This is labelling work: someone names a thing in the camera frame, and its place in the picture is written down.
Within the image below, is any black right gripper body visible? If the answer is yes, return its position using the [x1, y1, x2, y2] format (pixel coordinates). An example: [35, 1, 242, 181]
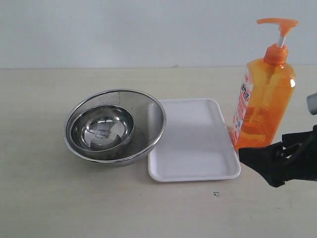
[285, 125, 317, 181]

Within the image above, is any orange soap pump bottle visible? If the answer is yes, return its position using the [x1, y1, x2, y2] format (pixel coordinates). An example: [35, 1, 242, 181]
[230, 18, 298, 150]

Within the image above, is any small stainless steel bowl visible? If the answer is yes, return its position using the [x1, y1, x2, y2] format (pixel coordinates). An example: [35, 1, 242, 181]
[67, 105, 135, 160]

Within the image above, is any white foam tray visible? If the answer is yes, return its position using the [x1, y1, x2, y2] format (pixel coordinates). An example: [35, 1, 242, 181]
[148, 98, 241, 182]

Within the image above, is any steel mesh colander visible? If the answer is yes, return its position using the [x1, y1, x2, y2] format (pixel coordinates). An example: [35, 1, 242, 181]
[63, 89, 166, 167]

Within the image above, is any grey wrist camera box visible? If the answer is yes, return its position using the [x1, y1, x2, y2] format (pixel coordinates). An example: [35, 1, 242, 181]
[306, 93, 317, 115]

